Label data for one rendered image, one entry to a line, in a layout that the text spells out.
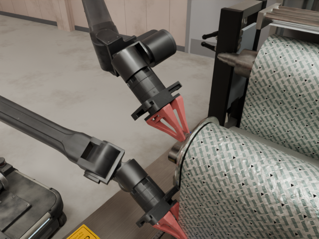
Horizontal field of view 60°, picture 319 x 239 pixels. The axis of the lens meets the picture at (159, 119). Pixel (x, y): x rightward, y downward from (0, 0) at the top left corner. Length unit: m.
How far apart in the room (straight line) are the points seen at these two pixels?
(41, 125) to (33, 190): 1.33
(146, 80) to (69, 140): 0.22
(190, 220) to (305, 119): 0.30
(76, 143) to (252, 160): 0.36
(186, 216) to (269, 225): 0.17
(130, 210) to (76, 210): 1.22
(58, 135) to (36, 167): 1.85
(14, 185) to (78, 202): 0.43
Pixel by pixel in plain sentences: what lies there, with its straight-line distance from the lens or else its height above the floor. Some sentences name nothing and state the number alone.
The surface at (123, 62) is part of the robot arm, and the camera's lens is 0.53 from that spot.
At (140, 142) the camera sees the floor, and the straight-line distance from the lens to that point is 2.50.
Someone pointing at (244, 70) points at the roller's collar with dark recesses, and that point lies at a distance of 0.66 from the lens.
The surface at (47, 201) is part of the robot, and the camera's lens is 1.86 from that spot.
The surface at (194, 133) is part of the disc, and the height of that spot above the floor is 1.31.
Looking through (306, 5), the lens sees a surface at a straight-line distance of 1.38.
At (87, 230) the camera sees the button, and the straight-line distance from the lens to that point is 0.83.
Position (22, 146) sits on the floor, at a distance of 2.73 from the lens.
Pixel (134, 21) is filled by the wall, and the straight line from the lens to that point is 4.70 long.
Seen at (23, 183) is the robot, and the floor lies 0.24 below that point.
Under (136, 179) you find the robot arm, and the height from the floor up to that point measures 1.17.
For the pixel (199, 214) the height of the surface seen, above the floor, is 1.17.
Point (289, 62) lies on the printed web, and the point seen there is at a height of 1.39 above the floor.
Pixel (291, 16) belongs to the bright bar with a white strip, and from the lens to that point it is 0.63.
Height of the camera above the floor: 1.60
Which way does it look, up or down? 35 degrees down
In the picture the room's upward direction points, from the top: straight up
